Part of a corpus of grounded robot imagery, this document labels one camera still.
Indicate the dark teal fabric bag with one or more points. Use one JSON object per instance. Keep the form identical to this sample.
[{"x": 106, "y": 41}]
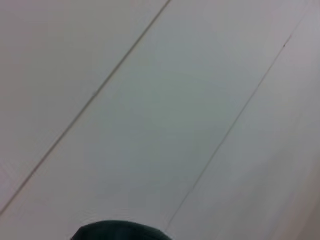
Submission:
[{"x": 120, "y": 231}]

